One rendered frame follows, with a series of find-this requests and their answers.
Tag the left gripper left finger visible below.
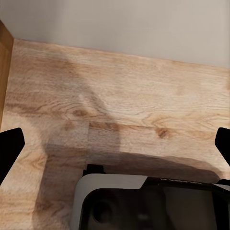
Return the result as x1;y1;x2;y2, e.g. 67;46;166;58
0;127;25;185

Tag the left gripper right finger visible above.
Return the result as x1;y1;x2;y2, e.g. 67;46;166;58
215;127;230;166

